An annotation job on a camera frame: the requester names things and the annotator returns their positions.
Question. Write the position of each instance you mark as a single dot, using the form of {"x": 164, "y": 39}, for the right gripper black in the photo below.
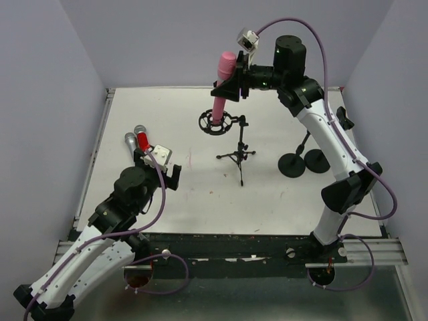
{"x": 241, "y": 79}

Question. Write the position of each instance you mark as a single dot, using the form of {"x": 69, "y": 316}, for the black round base stand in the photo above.
{"x": 292, "y": 165}
{"x": 315, "y": 159}

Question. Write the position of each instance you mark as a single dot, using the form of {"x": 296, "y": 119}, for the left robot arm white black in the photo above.
{"x": 100, "y": 234}

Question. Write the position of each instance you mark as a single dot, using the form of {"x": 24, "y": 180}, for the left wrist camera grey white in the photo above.
{"x": 159, "y": 155}

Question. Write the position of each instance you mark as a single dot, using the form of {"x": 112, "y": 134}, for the black mounting base plate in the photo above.
{"x": 173, "y": 256}

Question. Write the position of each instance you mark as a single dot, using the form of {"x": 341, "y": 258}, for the pink microphone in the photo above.
{"x": 225, "y": 69}

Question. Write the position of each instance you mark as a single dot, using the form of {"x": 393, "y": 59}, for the silver microphone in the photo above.
{"x": 131, "y": 142}

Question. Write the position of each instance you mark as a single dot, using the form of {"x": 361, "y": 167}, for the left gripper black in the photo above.
{"x": 160, "y": 177}

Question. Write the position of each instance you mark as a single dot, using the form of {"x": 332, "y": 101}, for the black tripod shock mount stand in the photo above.
{"x": 230, "y": 129}

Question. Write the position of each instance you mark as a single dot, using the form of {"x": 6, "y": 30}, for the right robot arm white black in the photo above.
{"x": 305, "y": 99}

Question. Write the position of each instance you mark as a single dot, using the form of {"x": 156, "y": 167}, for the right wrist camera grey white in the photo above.
{"x": 248, "y": 38}

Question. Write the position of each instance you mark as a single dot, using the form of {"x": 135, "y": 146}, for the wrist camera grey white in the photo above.
{"x": 248, "y": 38}
{"x": 159, "y": 155}

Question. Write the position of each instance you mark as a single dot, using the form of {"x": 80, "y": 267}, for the red glitter microphone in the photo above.
{"x": 140, "y": 132}

